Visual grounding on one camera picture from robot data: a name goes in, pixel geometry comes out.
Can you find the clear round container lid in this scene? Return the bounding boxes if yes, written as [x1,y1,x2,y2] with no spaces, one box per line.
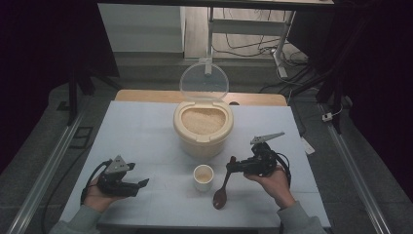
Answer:
[179,61,230,101]

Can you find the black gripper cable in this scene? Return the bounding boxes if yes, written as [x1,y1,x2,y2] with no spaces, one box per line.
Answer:
[80,159,113,206]
[274,151,292,188]

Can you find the dark curtain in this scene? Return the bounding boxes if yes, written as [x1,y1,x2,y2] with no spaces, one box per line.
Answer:
[286,0,413,203]
[0,0,120,174]

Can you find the white metal desk frame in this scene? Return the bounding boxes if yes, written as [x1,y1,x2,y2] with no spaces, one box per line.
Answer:
[96,0,335,79]

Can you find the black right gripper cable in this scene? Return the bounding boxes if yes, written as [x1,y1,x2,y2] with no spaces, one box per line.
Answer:
[274,151,292,188]

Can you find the person's left hand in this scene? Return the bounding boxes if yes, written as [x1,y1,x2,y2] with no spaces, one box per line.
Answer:
[82,184,125,214]

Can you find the white cup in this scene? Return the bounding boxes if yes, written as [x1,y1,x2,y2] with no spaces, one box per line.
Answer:
[193,164,215,192]

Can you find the white cabinet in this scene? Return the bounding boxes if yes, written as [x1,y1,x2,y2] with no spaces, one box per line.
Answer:
[97,3,186,54]

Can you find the white paper tag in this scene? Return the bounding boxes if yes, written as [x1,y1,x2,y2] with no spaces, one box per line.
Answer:
[300,136,316,155]

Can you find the wooden table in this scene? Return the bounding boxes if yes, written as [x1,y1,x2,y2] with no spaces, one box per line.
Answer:
[115,90,288,107]

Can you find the uncooked rice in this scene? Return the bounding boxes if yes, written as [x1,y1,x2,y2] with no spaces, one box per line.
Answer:
[180,107,227,136]

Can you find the aluminium floor rail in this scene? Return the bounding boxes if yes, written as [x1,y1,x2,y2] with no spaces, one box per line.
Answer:
[319,103,393,234]
[6,106,86,234]

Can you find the person's right hand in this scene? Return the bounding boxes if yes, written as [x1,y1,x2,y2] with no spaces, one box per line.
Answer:
[244,164,297,210]

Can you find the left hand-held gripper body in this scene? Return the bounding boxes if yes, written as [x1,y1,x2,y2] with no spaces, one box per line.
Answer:
[96,155,140,198]

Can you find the brown wooden spoon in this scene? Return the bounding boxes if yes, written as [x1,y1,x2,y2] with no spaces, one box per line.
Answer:
[212,155,238,211]

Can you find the white table board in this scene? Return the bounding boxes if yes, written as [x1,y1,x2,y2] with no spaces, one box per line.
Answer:
[57,100,331,228]

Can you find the black stand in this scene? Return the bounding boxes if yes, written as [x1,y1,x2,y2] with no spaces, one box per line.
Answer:
[66,64,123,126]

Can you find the black floor cables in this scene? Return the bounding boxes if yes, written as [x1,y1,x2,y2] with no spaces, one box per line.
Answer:
[212,8,325,96]

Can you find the cream plastic rice container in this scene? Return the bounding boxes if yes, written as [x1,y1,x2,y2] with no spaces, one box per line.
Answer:
[172,99,235,159]

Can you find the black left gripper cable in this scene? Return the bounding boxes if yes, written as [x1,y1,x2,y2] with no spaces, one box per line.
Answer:
[80,159,113,206]

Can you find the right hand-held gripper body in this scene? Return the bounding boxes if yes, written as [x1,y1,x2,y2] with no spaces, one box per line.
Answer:
[242,131,286,177]

